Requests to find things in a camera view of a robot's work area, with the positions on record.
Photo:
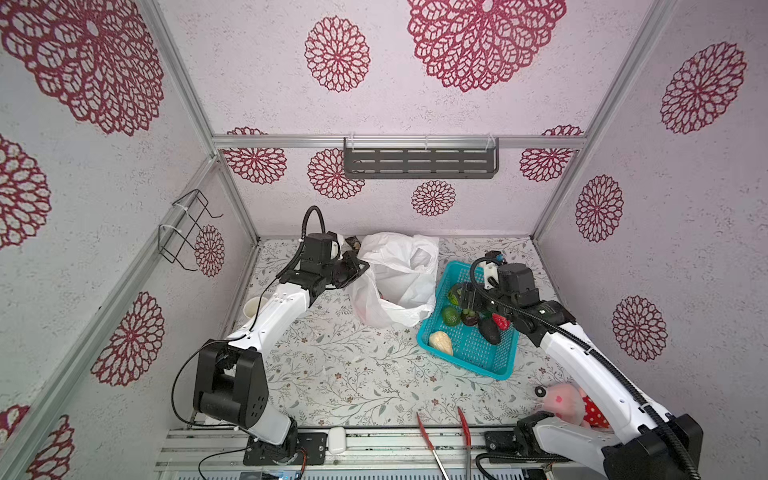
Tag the white mug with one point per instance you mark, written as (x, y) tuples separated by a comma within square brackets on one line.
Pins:
[(251, 308)]

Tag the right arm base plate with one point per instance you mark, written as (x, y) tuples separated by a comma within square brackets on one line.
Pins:
[(502, 445)]

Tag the white adapter box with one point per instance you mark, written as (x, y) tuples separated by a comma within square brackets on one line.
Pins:
[(337, 440)]

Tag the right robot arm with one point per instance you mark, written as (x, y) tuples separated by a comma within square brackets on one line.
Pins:
[(646, 441)]

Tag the red strawberry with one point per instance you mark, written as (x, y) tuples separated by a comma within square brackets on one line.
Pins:
[(502, 323)]

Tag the red handled tongs right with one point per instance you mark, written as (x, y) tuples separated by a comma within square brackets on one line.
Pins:
[(467, 444)]

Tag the black wire rack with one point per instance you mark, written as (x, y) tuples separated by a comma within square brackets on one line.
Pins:
[(172, 238)]

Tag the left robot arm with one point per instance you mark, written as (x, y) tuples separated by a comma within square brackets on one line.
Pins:
[(231, 384)]

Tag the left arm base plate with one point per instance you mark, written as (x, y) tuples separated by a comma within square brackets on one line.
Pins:
[(301, 447)]

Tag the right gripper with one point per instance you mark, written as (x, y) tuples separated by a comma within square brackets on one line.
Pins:
[(474, 310)]

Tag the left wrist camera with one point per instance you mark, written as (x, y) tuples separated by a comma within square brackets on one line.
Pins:
[(338, 245)]

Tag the dark avocado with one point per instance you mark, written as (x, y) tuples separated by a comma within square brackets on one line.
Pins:
[(489, 331)]

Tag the pink pig plush toy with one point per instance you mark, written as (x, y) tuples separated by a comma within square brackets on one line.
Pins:
[(571, 404)]

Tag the green wrinkled lime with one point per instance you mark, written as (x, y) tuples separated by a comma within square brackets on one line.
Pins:
[(451, 317)]

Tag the teal plastic basket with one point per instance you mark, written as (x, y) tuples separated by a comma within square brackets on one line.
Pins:
[(471, 350)]

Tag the grey wall shelf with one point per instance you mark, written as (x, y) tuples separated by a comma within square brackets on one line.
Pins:
[(421, 159)]

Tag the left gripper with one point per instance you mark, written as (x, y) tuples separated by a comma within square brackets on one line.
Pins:
[(355, 267)]

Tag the white plastic bag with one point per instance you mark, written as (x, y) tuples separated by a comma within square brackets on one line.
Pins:
[(402, 276)]

